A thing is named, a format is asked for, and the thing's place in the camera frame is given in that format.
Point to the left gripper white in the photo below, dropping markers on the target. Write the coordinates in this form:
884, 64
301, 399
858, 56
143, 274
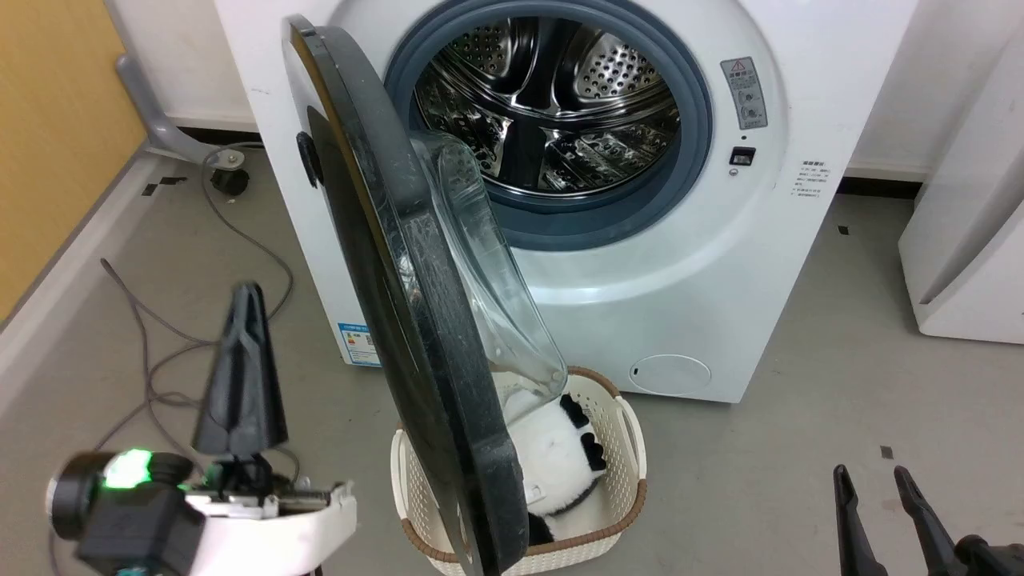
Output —
280, 528

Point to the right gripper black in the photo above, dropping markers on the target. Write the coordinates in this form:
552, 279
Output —
992, 558

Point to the black round washer door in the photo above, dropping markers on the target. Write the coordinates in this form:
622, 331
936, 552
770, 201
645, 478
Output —
400, 320

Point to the white front-load washing machine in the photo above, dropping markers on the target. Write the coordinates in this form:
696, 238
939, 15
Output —
720, 264

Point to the black door latch socket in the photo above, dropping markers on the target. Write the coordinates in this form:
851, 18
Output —
742, 156

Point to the grey rubber door gasket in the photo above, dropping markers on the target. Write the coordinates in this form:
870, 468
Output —
694, 120

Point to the blue energy label sticker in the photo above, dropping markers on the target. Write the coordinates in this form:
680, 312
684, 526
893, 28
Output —
360, 344

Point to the black round floor foot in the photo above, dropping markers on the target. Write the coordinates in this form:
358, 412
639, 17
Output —
230, 181

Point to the round white filter cover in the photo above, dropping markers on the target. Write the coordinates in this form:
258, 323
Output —
670, 374

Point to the cream plastic laundry basket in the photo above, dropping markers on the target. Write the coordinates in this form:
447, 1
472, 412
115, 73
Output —
620, 448

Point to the wooden panel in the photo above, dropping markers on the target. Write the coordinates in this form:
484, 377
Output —
56, 136

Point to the black and white panda plush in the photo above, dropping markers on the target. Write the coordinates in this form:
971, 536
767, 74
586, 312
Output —
556, 464

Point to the small printed text label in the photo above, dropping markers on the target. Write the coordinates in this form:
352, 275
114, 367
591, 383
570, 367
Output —
812, 180

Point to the steel perforated washer drum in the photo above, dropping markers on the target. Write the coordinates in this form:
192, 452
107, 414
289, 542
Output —
560, 104

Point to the grey warning sticker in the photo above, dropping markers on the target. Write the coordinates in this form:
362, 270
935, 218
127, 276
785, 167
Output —
744, 92

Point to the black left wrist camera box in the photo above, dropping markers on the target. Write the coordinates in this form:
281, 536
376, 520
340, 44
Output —
136, 536

